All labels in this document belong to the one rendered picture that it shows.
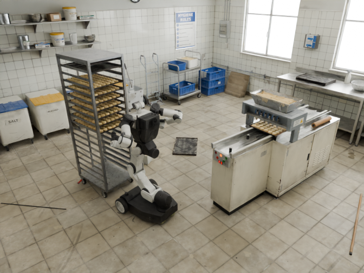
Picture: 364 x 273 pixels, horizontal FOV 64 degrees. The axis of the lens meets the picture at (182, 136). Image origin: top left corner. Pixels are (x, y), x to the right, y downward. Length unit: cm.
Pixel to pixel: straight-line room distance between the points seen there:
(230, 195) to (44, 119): 366
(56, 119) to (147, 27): 291
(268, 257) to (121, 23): 529
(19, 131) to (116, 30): 282
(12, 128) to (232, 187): 385
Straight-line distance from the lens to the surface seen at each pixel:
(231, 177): 339
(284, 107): 358
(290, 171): 403
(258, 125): 391
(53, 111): 579
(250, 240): 351
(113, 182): 412
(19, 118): 569
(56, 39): 600
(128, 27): 686
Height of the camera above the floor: 248
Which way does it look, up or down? 27 degrees down
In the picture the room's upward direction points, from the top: straight up
